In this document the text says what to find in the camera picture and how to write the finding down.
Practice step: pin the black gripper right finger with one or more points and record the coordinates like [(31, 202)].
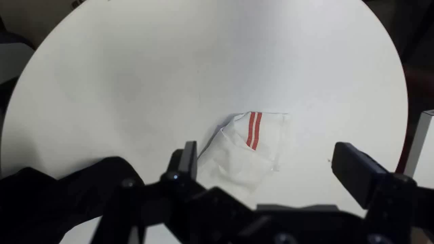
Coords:
[(361, 174)]

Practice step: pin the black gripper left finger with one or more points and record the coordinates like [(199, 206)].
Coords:
[(187, 163)]

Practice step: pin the white towel with red stripes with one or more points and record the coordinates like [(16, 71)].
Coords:
[(234, 156)]

